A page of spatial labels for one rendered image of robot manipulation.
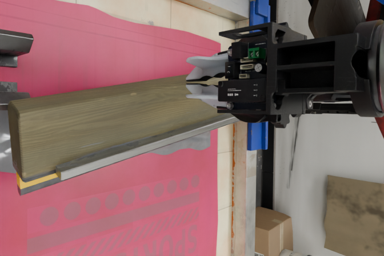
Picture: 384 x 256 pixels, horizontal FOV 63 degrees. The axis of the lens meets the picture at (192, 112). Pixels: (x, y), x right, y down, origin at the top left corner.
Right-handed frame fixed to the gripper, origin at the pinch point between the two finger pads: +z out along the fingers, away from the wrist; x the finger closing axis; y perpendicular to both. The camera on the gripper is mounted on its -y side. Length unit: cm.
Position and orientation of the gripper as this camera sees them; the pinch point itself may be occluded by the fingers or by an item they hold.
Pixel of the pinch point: (199, 82)
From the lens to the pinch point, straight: 38.4
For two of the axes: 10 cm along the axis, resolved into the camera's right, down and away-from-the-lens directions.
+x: -0.2, 10.0, 0.2
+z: -7.3, -0.2, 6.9
